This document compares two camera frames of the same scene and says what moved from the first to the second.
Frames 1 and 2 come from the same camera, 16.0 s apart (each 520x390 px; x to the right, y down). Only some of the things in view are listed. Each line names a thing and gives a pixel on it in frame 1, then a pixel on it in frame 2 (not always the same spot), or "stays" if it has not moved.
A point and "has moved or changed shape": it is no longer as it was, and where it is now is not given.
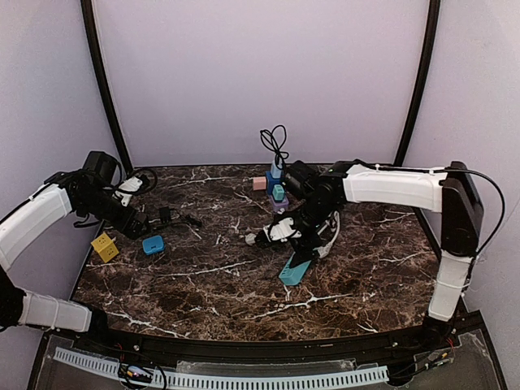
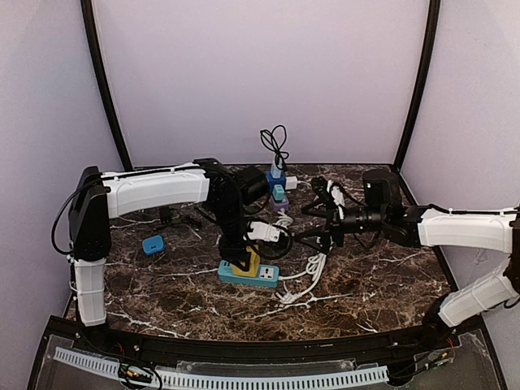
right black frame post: x=433 y=26 stays
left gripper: x=136 y=223 -> x=232 y=250
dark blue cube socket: x=271 y=182 stays
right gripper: x=303 y=242 -> x=334 y=227
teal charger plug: x=278 y=192 stays
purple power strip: x=277 y=206 stays
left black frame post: x=88 y=14 stays
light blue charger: x=275 y=172 stays
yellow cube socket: x=106 y=247 has moved or changed shape
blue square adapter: x=153 y=244 stays
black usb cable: x=274 y=141 stays
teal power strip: x=292 y=276 -> x=268 y=278
